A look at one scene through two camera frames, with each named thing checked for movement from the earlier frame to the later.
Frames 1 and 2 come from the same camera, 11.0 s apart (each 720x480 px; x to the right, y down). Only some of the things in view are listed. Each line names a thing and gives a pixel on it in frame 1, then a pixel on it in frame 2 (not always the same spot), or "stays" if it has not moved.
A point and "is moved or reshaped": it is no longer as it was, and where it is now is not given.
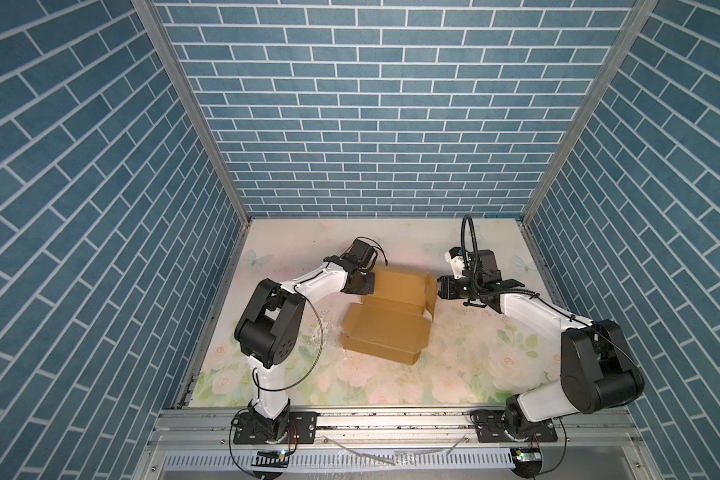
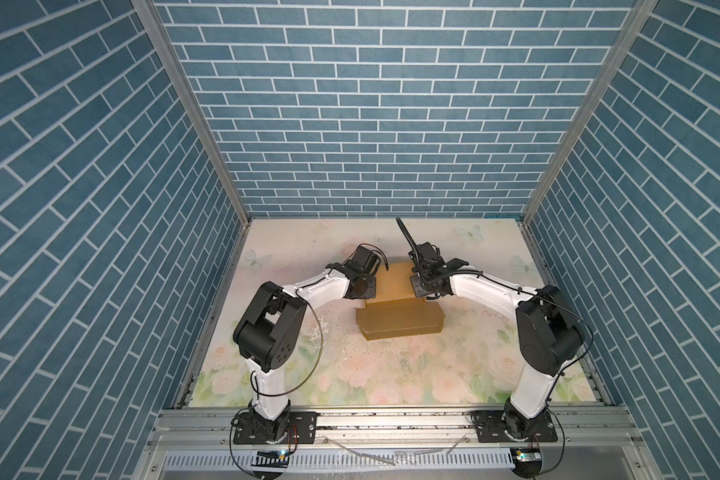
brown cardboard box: (394, 322) is moved or reshaped
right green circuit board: (528, 455) stays
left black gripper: (368, 285) stays
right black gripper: (446, 287) -> (416, 289)
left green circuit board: (273, 459) stays
